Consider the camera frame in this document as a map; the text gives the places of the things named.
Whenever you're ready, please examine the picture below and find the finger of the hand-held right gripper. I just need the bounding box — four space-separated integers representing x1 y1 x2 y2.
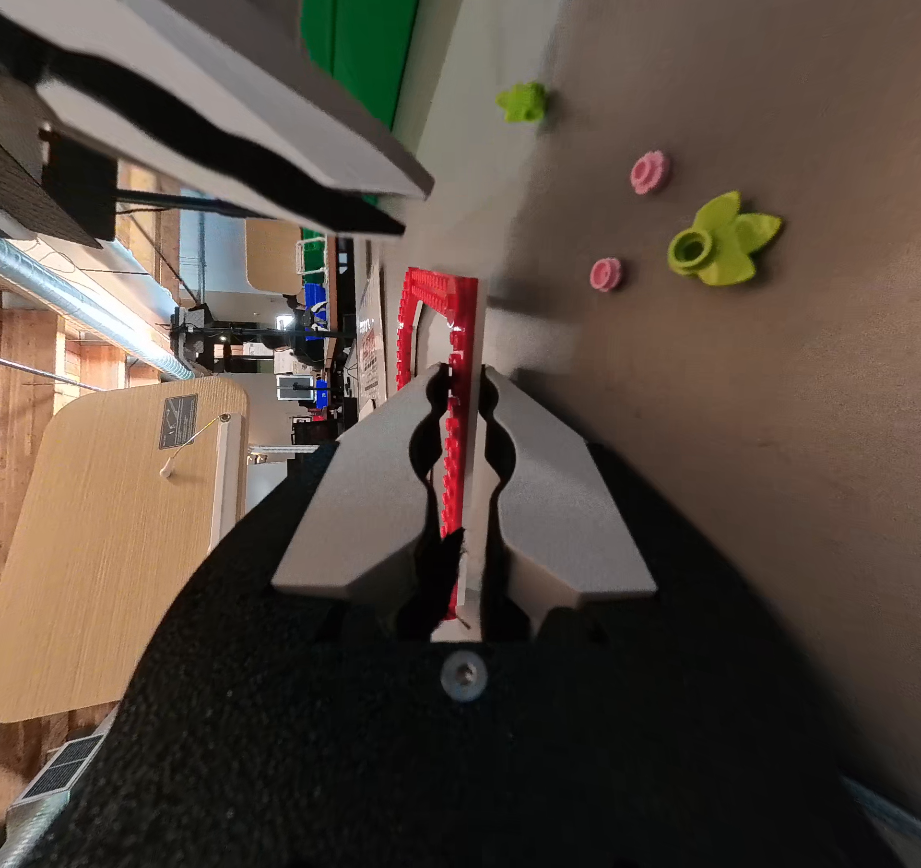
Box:
35 49 407 239
0 0 436 202

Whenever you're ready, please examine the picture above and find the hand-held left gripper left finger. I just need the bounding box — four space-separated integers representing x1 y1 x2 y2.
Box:
271 363 453 628

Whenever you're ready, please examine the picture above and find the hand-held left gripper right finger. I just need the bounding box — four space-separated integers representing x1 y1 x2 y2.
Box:
478 364 659 637

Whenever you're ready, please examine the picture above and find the red heart lego plate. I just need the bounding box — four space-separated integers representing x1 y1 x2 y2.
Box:
394 267 492 623

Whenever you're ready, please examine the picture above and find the small lime lego flower stem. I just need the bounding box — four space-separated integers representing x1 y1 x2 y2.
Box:
495 81 551 124

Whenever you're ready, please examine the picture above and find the lime green lego leaf piece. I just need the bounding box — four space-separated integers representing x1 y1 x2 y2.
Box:
666 190 784 287

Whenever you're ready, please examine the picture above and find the black panel on pole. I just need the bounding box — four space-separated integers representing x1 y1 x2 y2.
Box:
39 130 119 241

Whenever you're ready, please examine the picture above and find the black metal pole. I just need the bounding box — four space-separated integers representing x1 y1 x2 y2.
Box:
115 188 249 215

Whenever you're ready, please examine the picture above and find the dark textured acoustic panel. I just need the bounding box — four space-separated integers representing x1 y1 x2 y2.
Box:
0 76 103 250

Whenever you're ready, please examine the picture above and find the green storage bin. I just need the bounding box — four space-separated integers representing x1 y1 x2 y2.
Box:
301 0 433 131

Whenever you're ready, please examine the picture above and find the wooden flip-top table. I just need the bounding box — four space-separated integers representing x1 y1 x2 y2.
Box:
245 219 302 293
0 375 250 725

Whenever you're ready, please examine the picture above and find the white printed poster board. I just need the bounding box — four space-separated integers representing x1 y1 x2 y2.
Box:
356 256 390 412

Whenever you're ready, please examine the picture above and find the thin metal rod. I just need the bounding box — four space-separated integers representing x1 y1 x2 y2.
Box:
0 358 109 394

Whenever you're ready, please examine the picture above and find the dark grid ceiling panel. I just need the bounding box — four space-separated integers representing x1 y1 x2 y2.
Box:
13 733 106 806

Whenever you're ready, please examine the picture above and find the silver ribbed ceiling duct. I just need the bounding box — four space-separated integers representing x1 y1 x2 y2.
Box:
0 238 197 381

